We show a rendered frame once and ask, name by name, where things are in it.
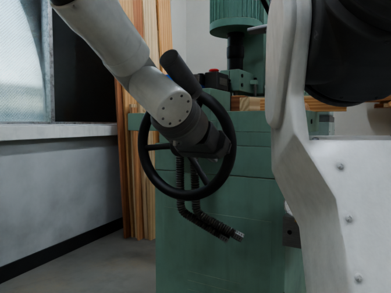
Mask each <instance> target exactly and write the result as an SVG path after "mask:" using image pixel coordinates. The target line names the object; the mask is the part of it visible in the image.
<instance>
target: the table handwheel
mask: <svg viewBox="0 0 391 293"><path fill-rule="evenodd" d="M196 101H197V103H198V105H199V106H200V108H201V107H202V105H203V104H204V105H205V106H207V107H208V108H209V109H210V110H211V111H212V112H213V113H214V115H215V116H216V117H217V119H218V120H219V122H220V125H221V127H222V130H223V132H224V133H225V134H226V136H227V137H228V139H229V140H230V141H231V145H232V146H231V149H230V153H229V154H226V155H225V156H224V157H223V162H222V165H221V167H220V169H219V171H218V172H217V174H216V176H215V177H214V178H213V179H212V180H211V181H209V179H208V177H207V176H206V175H205V173H204V171H203V170H202V168H201V166H200V165H199V163H198V162H197V160H196V158H191V157H187V158H188V159H189V161H190V163H191V164H192V165H193V167H194V168H195V170H196V172H197V173H198V175H199V177H200V179H201V180H202V182H203V184H204V186H203V187H200V188H197V189H194V190H181V189H178V188H175V187H173V186H171V185H169V184H168V183H166V182H165V181H164V180H163V179H162V178H161V177H160V176H159V174H158V173H157V172H156V170H155V169H154V167H153V165H152V162H151V159H150V156H149V152H148V151H154V150H160V149H170V150H171V151H172V153H173V154H174V155H175V156H177V157H182V156H181V155H180V154H179V153H178V152H177V150H176V149H175V147H174V146H173V145H172V144H171V143H170V142H169V143H164V144H152V145H148V133H149V130H150V126H151V119H150V116H151V115H150V114H149V113H148V112H147V111H146V112H145V114H144V116H143V118H142V121H141V123H140V128H139V131H138V141H137V145H138V155H139V158H140V162H141V165H142V167H143V170H144V172H145V174H146V175H147V177H148V179H149V180H150V182H152V184H153V185H154V186H155V187H156V188H157V189H158V190H160V192H162V193H164V194H165V195H167V196H169V197H171V198H174V199H178V200H181V201H196V200H199V199H203V198H206V197H208V196H210V195H212V194H213V193H214V192H216V191H217V190H218V189H220V187H221V186H222V185H223V184H224V183H225V181H226V180H227V179H228V177H229V175H230V173H231V171H232V169H233V166H234V162H235V159H236V151H237V140H236V133H235V130H234V126H233V123H232V120H231V118H230V116H229V114H228V113H227V111H226V109H225V108H224V107H223V106H222V105H221V104H220V102H219V101H217V100H216V99H215V98H214V97H213V96H211V95H210V94H208V93H206V92H204V91H202V93H201V95H200V96H199V97H198V98H197V99H196Z"/></svg>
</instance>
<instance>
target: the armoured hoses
mask: <svg viewBox="0 0 391 293"><path fill-rule="evenodd" d="M190 164H191V163H190ZM190 166H191V167H190V168H191V169H190V171H191V172H190V173H191V190H194V189H197V188H199V187H200V186H199V176H198V173H197V172H196V170H195V168H194V167H193V165H192V164H191V165H190ZM176 181H177V182H176V186H177V187H176V188H178V189H181V190H184V157H176ZM176 202H177V208H178V209H177V210H178V211H179V213H180V214H181V216H183V217H185V219H187V220H189V221H190V222H192V223H193V224H195V225H197V226H199V227H201V228H203V229H204V230H206V231H207V232H209V233H210V234H212V235H214V236H216V237H218V238H219V239H220V240H221V241H223V242H225V243H227V242H228V240H229V238H230V236H231V237H232V238H233V239H235V240H237V241H238V242H241V241H242V239H243V237H244V234H243V233H242V232H240V231H238V230H236V229H235V230H234V228H232V227H230V226H228V225H225V223H224V224H223V222H221V221H219V220H217V219H215V218H212V217H211V216H210V215H208V214H207V215H206V213H204V212H203V211H202V210H201V207H200V200H196V201H192V203H191V204H192V210H193V213H192V212H190V211H189V210H187V209H186V207H185V201H181V200H178V199H177V201H176Z"/></svg>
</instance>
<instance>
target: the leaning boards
mask: <svg viewBox="0 0 391 293"><path fill-rule="evenodd" d="M119 2H120V5H121V7H122V9H123V10H124V12H125V14H126V15H127V16H128V18H129V19H130V21H131V22H132V23H133V25H134V27H135V28H136V29H137V31H138V32H139V34H140V35H141V37H142V38H143V40H144V41H145V43H146V44H147V45H148V47H149V49H150V58H151V60H152V61H153V62H154V64H155V65H156V67H157V68H158V69H159V70H160V71H161V72H162V73H163V74H167V72H166V71H165V70H164V69H163V67H162V66H161V65H160V63H159V60H160V57H161V56H162V54H163V53H165V52H166V51H168V50H170V49H173V44H172V24H171V13H170V0H119ZM114 78H115V77H114ZM115 98H116V117H117V127H118V147H119V166H120V186H121V196H122V216H123V235H124V238H128V237H130V236H131V237H135V238H137V240H138V241H139V240H141V239H143V238H145V239H148V240H153V239H155V186H154V185H153V184H152V182H150V180H149V179H148V177H147V175H146V174H145V172H144V170H143V167H142V165H141V162H140V158H139V155H138V145H137V141H138V131H129V130H128V113H142V112H143V107H142V106H141V105H140V104H139V103H138V102H137V101H136V100H135V99H134V98H133V97H132V96H131V95H130V94H129V93H128V92H127V91H126V90H125V89H124V88H123V86H122V85H121V84H120V83H119V82H118V80H117V79H116V78H115ZM158 142H159V131H149V133H148V145H152V144H155V143H158ZM148 152H149V156H150V159H151V162H152V165H153V167H154V168H155V150H154V151H148ZM155 170H156V169H155Z"/></svg>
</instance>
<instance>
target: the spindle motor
mask: <svg viewBox="0 0 391 293"><path fill-rule="evenodd" d="M260 25H262V3H261V1H260V0H256V1H254V0H209V33H210V35H213V36H214V37H219V38H224V39H228V38H227V33H230V32H234V31H239V32H243V33H244V38H249V37H253V36H256V35H258V34H249V33H248V31H247V29H248V28H250V27H255V26H260Z"/></svg>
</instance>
